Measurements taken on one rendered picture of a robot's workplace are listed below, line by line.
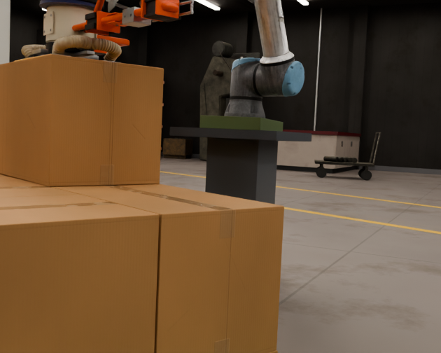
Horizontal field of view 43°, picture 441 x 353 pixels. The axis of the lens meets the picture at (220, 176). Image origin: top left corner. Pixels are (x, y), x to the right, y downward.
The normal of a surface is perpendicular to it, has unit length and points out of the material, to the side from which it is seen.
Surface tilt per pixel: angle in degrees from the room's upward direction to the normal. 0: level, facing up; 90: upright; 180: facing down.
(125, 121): 90
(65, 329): 90
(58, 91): 90
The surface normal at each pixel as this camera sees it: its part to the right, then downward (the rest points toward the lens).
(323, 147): -0.44, 0.05
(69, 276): 0.63, 0.09
